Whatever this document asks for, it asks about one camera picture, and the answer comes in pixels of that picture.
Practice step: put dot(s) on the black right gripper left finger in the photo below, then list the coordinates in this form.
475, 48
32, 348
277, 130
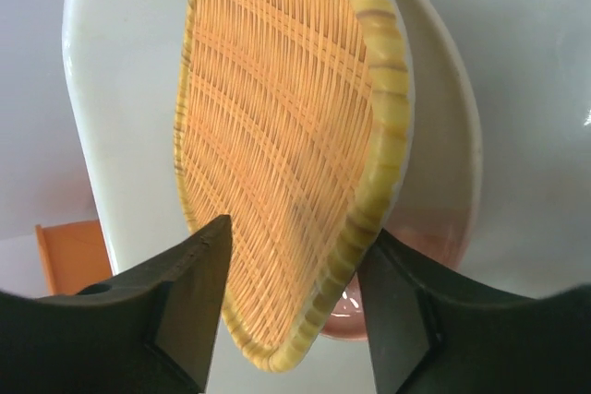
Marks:
150, 329

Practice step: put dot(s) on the white plastic bin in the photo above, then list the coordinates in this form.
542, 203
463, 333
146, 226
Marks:
528, 62

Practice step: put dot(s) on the orange plastic bin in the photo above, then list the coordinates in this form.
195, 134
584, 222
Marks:
73, 256

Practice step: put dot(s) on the cream and pink plate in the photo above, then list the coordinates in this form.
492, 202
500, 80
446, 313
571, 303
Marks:
436, 209

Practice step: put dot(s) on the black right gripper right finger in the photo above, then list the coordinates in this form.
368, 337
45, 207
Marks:
433, 330

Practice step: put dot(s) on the yellow woven bamboo tray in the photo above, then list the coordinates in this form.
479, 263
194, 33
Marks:
295, 118

